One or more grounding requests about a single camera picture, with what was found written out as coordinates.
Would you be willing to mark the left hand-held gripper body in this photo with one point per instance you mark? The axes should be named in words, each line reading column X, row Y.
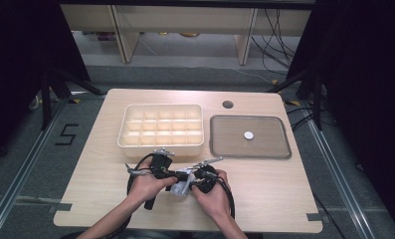
column 161, row 164

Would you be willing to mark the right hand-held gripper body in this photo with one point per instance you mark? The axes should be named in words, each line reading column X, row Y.
column 209, row 181

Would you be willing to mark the white sock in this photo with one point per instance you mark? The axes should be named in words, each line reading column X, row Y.
column 181, row 189

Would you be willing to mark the person's right hand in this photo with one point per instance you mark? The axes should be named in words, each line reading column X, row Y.
column 215, row 202

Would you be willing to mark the person's left hand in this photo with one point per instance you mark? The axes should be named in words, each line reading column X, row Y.
column 145, row 189

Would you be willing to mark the cream compartment storage box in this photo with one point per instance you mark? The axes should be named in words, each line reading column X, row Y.
column 161, row 131

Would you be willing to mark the clear box lid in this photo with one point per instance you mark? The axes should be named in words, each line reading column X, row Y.
column 231, row 139

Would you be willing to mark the grey tape strip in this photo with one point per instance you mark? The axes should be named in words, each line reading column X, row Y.
column 60, row 207
column 314, row 217

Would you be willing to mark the black metal stand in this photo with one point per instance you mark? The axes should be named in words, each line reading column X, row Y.
column 317, row 99
column 46, row 99

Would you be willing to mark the yellow round object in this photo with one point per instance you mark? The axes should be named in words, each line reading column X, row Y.
column 189, row 34

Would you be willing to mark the purple object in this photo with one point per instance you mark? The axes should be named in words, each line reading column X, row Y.
column 105, row 36

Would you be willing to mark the beige desk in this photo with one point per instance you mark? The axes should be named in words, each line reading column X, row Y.
column 185, row 20

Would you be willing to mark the dark curtain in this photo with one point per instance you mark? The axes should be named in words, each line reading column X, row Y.
column 367, row 83
column 16, row 66

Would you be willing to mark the aluminium floor rail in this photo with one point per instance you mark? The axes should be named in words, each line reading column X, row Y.
column 22, row 172
column 337, row 172

